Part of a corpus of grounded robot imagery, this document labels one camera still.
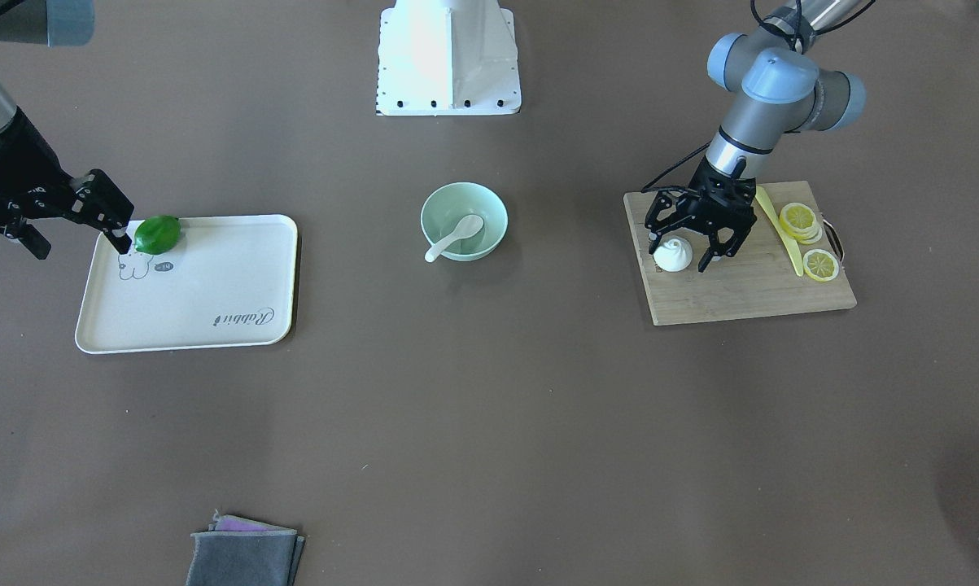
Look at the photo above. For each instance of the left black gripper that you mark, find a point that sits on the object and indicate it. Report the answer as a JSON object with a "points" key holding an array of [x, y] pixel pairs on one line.
{"points": [[718, 193]]}

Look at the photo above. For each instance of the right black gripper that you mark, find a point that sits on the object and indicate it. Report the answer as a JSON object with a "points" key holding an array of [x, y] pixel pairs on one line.
{"points": [[19, 169]]}

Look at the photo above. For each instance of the white steamed bun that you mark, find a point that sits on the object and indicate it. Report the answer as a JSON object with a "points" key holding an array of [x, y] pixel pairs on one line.
{"points": [[673, 255]]}

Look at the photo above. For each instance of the white ceramic spoon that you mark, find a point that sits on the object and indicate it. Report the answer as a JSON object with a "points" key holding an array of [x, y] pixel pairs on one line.
{"points": [[467, 227]]}

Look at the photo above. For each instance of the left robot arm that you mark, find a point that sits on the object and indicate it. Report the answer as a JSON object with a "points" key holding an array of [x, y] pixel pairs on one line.
{"points": [[777, 90]]}

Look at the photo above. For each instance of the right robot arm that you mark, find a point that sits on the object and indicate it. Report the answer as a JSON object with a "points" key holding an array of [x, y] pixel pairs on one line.
{"points": [[50, 23]]}

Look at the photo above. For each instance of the mint green bowl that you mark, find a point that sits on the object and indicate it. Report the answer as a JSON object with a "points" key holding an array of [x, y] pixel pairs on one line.
{"points": [[448, 204]]}

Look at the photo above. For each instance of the yellow plastic knife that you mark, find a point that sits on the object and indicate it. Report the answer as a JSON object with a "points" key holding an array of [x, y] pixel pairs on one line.
{"points": [[791, 245]]}

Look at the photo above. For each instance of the wooden cutting board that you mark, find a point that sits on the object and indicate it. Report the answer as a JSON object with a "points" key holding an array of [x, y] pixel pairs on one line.
{"points": [[759, 282]]}

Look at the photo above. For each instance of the green lime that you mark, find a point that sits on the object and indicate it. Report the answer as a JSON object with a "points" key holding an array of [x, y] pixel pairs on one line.
{"points": [[157, 235]]}

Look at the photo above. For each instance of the lemon slice stack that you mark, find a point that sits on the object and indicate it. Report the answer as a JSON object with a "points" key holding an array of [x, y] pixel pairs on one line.
{"points": [[801, 223]]}

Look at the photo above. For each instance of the lemon slice near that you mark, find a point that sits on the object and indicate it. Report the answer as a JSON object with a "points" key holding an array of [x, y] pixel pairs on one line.
{"points": [[821, 265]]}

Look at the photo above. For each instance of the white rabbit tray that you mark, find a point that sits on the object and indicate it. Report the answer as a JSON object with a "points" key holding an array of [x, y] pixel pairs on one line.
{"points": [[228, 283]]}

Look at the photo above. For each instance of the grey folded cloth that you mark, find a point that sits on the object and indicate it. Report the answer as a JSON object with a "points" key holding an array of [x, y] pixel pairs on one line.
{"points": [[239, 551]]}

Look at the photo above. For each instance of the white camera pole base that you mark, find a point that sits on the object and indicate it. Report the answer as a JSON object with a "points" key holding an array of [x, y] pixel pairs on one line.
{"points": [[447, 58]]}

